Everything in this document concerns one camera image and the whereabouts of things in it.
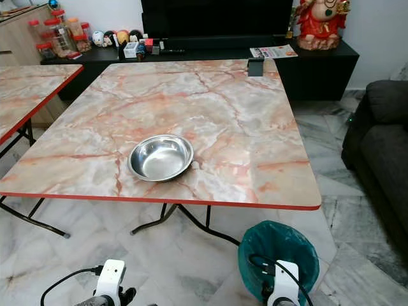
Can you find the black TV console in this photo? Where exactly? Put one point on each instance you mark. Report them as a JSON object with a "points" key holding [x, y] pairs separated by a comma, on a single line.
{"points": [[325, 70]]}

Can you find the white round figurine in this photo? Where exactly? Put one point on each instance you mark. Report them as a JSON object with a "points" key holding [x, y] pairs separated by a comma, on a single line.
{"points": [[97, 39]]}

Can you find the black remote control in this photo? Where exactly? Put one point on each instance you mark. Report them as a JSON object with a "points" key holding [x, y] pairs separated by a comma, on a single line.
{"points": [[172, 51]]}

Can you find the short clear jar red lid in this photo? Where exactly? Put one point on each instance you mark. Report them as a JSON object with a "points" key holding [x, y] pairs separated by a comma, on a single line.
{"points": [[46, 51]]}

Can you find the teal bag waste bin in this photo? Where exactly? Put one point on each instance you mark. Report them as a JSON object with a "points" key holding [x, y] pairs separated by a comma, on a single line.
{"points": [[268, 242]]}

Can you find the red seated statue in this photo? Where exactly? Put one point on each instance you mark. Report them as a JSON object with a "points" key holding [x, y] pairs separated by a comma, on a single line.
{"points": [[319, 24]]}

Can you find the stainless steel bowl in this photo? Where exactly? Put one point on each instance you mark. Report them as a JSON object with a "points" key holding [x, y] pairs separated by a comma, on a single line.
{"points": [[160, 159]]}

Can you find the small black clamp block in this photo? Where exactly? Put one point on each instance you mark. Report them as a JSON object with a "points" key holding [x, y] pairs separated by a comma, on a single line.
{"points": [[255, 67]]}

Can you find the blue globe ornament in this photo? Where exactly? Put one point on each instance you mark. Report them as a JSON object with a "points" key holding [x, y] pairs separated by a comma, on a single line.
{"points": [[53, 4]]}

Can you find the black haired figurine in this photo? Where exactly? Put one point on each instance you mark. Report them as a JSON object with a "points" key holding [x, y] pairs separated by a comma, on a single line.
{"points": [[136, 35]]}

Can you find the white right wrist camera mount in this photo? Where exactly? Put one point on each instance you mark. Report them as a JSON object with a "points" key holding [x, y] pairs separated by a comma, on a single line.
{"points": [[285, 284]]}

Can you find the black television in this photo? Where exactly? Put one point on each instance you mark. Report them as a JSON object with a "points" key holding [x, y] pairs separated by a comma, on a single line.
{"points": [[217, 18]]}

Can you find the small white box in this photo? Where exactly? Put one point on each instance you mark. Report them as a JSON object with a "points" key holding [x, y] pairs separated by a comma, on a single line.
{"points": [[131, 50]]}

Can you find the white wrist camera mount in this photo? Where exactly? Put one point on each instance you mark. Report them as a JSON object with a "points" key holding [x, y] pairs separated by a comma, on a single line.
{"points": [[285, 284], [109, 277]]}

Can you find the jar with orange snacks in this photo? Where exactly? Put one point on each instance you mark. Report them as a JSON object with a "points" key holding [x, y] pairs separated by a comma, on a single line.
{"points": [[74, 27]]}

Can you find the jar with brown snacks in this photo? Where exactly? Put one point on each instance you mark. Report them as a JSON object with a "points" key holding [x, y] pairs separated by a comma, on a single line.
{"points": [[83, 43]]}

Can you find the printed magazine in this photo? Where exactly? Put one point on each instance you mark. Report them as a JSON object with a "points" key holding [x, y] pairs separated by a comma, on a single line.
{"points": [[274, 51]]}

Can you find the tall clear jar red lid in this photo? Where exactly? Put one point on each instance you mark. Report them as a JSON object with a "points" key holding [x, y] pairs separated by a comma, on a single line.
{"points": [[58, 38]]}

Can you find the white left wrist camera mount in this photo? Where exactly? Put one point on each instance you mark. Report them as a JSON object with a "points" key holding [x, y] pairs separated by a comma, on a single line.
{"points": [[109, 277]]}

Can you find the yellow round figurine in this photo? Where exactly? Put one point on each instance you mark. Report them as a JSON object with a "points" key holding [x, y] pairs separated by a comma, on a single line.
{"points": [[122, 37]]}

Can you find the dark grey sofa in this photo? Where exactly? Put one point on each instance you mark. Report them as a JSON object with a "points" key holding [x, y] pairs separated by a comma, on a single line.
{"points": [[379, 146]]}

